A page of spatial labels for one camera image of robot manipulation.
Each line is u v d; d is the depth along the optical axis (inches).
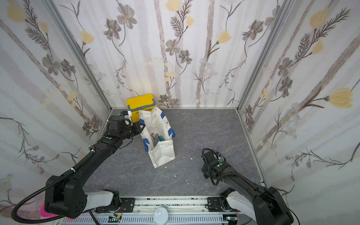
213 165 26.0
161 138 39.2
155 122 39.6
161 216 26.1
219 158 30.8
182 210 28.8
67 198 16.1
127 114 29.3
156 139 38.9
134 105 41.1
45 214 22.8
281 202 16.8
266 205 16.0
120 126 24.8
